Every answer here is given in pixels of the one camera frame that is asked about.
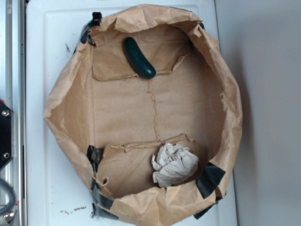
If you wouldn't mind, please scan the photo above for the dark green plastic pickle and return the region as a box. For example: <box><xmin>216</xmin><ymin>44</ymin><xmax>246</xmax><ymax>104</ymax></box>
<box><xmin>124</xmin><ymin>37</ymin><xmax>156</xmax><ymax>79</ymax></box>

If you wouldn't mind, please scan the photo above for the brown paper bag bin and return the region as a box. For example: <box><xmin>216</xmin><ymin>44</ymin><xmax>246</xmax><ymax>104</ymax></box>
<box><xmin>44</xmin><ymin>4</ymin><xmax>243</xmax><ymax>226</ymax></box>

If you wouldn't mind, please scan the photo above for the crumpled white paper ball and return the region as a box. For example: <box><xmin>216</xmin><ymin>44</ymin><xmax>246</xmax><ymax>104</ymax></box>
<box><xmin>151</xmin><ymin>143</ymin><xmax>199</xmax><ymax>187</ymax></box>

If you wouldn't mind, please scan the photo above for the white plastic tray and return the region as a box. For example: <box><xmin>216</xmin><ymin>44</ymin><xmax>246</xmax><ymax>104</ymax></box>
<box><xmin>25</xmin><ymin>0</ymin><xmax>238</xmax><ymax>226</ymax></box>

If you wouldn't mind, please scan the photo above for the black metal bracket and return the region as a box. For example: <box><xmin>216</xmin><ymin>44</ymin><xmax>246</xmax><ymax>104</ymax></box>
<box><xmin>0</xmin><ymin>99</ymin><xmax>13</xmax><ymax>170</ymax></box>

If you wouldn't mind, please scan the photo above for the grey cable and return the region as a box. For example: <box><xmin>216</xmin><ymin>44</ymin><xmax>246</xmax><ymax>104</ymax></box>
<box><xmin>0</xmin><ymin>178</ymin><xmax>16</xmax><ymax>214</ymax></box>

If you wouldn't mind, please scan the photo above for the silver aluminium frame rail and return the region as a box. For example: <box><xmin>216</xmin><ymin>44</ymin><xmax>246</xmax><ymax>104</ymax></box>
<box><xmin>0</xmin><ymin>0</ymin><xmax>27</xmax><ymax>226</ymax></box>

